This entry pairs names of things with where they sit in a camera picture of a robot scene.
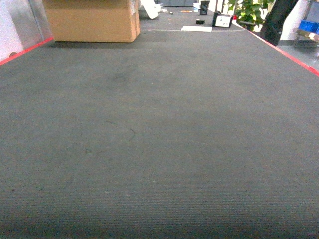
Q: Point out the black column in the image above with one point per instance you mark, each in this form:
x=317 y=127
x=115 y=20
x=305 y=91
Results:
x=272 y=28

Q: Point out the green potted plant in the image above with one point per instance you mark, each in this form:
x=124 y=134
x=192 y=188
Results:
x=250 y=14

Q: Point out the white flat sheet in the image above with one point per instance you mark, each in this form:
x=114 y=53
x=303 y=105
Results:
x=196 y=29

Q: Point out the blue bin on far rack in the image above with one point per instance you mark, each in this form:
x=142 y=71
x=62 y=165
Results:
x=309 y=26

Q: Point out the black upright device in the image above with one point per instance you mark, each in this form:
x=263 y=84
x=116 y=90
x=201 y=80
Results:
x=204 y=5

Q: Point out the white angled board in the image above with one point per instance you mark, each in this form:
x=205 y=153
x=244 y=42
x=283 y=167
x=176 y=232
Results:
x=151 y=8

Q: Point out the black and white device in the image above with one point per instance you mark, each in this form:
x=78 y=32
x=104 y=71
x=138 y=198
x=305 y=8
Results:
x=221 y=20

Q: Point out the large cardboard box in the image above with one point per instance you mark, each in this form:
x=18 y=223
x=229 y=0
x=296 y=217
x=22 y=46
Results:
x=111 y=21

